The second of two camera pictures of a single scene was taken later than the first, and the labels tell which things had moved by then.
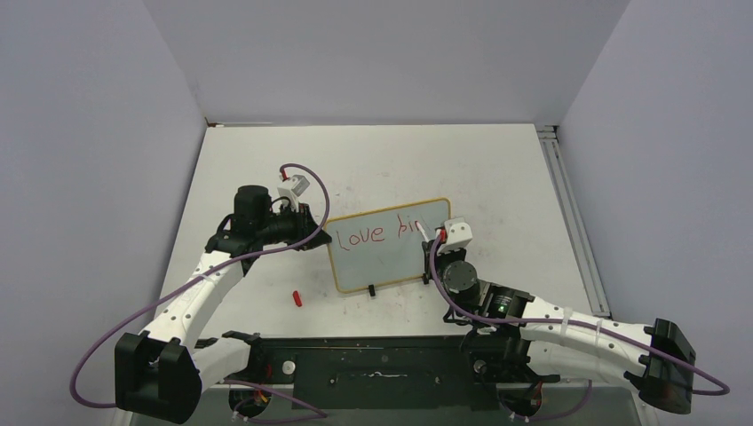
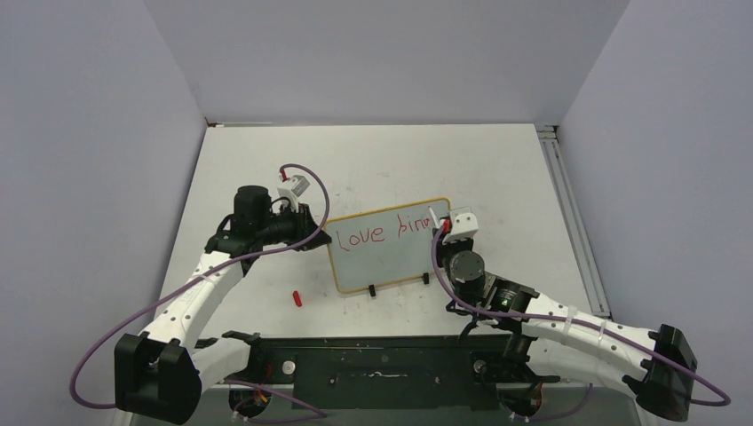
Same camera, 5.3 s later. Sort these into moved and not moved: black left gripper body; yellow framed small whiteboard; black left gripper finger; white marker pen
Moved: white marker pen
Not moved: yellow framed small whiteboard; black left gripper body; black left gripper finger
